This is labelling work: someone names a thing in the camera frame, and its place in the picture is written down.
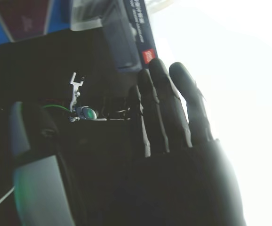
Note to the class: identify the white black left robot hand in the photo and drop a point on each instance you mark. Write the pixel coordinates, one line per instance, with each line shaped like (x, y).
(173, 176)

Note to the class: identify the blue and white box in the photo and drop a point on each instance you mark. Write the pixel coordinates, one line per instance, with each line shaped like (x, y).
(124, 40)

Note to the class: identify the small dark purple box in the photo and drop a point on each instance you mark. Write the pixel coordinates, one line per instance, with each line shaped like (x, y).
(23, 18)

